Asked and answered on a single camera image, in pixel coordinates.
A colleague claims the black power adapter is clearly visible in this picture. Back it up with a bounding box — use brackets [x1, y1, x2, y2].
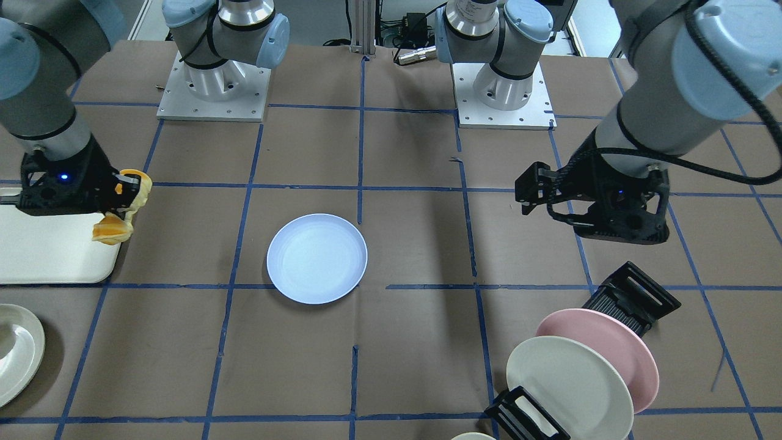
[402, 12, 428, 36]

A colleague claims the yellow orange bread loaf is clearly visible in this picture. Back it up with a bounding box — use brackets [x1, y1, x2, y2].
[92, 168, 153, 245]

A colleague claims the black plate rack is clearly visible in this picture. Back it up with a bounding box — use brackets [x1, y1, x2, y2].
[485, 262, 681, 439]

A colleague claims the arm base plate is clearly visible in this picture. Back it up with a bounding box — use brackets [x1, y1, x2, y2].
[156, 53, 273, 123]
[451, 62, 557, 130]

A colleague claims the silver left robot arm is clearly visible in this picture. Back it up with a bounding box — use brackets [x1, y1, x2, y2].
[433, 1, 781, 245]

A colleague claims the cream round plate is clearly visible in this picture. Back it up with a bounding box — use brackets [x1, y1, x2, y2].
[1, 304, 46, 406]

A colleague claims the white rectangular tray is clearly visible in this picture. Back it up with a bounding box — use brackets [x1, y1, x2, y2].
[1, 204, 120, 284]

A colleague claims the cream plate in rack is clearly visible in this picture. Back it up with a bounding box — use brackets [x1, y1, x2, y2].
[506, 336, 634, 439]

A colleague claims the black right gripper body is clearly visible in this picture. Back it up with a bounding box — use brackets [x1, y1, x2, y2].
[16, 136, 123, 216]

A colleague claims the silver cylindrical connector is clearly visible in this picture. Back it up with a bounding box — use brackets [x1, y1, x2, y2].
[393, 46, 437, 66]

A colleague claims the aluminium frame post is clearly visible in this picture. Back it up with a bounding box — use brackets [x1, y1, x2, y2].
[348, 0, 380, 58]

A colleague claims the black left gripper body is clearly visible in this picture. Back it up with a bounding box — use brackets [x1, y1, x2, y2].
[547, 131, 670, 245]

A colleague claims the pink plate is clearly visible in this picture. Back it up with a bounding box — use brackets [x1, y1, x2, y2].
[536, 307, 660, 413]

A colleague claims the white bowl rim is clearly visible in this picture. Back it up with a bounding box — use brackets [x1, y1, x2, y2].
[451, 431, 495, 440]

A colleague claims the light blue plate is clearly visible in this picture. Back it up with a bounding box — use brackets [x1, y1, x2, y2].
[266, 213, 368, 304]

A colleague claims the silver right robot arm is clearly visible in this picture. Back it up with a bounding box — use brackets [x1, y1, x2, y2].
[1, 1, 290, 222]

